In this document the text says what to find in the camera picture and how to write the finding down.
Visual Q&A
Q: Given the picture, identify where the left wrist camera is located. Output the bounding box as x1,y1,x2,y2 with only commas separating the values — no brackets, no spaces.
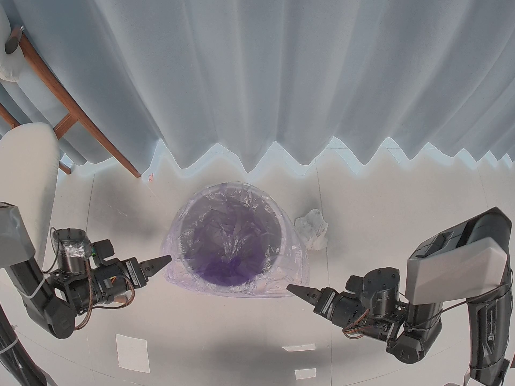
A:
90,238,116,267

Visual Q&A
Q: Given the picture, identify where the cream cushioned wooden chair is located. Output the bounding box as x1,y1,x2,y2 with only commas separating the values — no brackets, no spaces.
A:
0,4,142,307

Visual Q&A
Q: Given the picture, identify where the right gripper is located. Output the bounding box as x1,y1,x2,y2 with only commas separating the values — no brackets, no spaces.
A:
313,287,365,329

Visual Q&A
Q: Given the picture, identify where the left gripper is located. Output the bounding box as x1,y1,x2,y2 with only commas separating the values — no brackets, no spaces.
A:
78,257,151,309

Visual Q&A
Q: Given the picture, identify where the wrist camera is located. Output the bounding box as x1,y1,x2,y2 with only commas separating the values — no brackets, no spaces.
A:
346,274,365,297
90,238,116,267

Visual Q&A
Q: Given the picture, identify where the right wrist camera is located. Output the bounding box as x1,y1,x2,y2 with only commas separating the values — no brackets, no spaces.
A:
346,274,365,297

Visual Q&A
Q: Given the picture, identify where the silver trash bin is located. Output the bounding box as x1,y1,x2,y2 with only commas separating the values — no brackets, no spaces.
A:
177,187,285,292

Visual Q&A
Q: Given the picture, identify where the pale blue curtain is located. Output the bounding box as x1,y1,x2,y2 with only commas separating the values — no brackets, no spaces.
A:
0,0,515,174

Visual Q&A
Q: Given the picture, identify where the crumpled white plastic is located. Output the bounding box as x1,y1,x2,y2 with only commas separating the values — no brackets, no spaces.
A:
295,209,329,251

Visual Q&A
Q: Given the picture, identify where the purple plastic bag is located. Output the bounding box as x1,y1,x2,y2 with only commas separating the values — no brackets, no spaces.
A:
160,181,311,297

